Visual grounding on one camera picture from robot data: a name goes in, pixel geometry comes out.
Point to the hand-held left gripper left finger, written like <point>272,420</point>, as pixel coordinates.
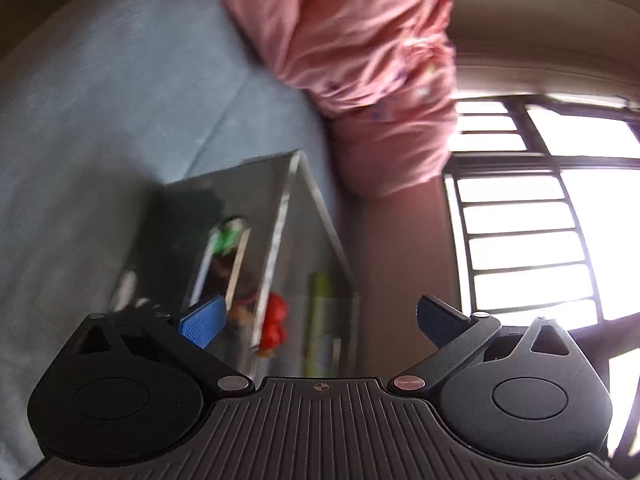
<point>202,324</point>

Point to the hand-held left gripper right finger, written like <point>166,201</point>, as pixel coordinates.
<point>439,322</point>

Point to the red small toy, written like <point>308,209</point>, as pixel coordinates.
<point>274,322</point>

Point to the green and white small item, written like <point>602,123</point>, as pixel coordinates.
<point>229,235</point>

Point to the yellow-green tube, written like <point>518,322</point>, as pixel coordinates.
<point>317,325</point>

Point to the clear acrylic organizer box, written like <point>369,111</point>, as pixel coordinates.
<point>300,240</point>

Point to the window with dark grille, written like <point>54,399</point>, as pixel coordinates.
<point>520,220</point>

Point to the pink quilt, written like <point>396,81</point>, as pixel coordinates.
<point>350,60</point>

